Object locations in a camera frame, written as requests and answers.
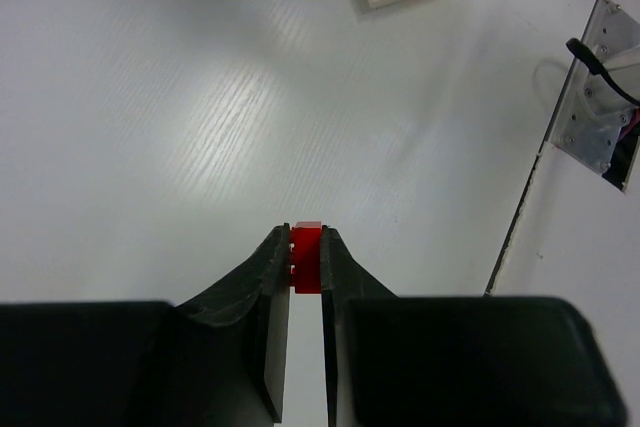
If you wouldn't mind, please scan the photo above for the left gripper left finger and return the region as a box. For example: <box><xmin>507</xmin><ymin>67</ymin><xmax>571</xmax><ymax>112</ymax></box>
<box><xmin>174</xmin><ymin>223</ymin><xmax>292</xmax><ymax>423</ymax></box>

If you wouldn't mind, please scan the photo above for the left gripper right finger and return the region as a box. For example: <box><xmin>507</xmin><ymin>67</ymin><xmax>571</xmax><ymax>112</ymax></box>
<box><xmin>319</xmin><ymin>226</ymin><xmax>400</xmax><ymax>425</ymax></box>

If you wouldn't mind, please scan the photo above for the small red lego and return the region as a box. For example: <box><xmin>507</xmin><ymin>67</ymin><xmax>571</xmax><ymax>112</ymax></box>
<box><xmin>289</xmin><ymin>221</ymin><xmax>322</xmax><ymax>294</ymax></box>

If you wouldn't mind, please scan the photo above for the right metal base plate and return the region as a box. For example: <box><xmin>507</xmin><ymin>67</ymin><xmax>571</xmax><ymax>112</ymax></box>
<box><xmin>549</xmin><ymin>0</ymin><xmax>639</xmax><ymax>191</ymax></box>

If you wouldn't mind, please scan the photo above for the black cable loop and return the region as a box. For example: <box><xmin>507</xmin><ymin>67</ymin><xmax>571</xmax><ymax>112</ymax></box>
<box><xmin>565</xmin><ymin>38</ymin><xmax>640</xmax><ymax>108</ymax></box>

